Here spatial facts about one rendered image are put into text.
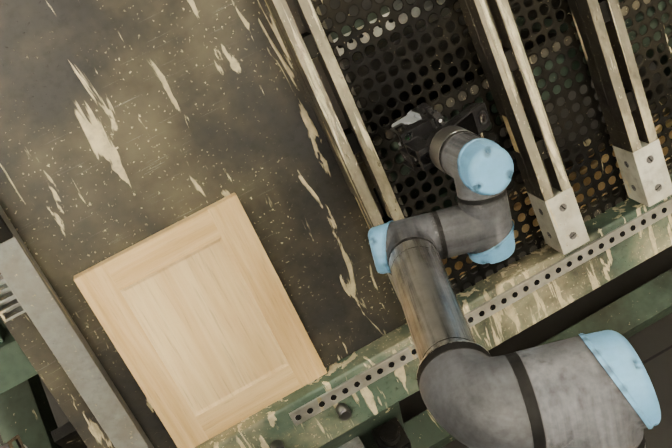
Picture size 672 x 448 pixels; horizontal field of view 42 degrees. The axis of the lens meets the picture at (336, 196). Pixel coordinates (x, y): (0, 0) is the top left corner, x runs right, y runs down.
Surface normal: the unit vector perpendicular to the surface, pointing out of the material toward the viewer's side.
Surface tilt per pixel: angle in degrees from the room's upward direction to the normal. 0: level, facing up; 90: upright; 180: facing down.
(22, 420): 0
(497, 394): 13
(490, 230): 50
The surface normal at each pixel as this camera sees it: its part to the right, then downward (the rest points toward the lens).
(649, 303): -0.12, -0.48
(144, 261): 0.29, 0.28
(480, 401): -0.51, -0.29
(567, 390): -0.07, -0.28
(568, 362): -0.18, -0.71
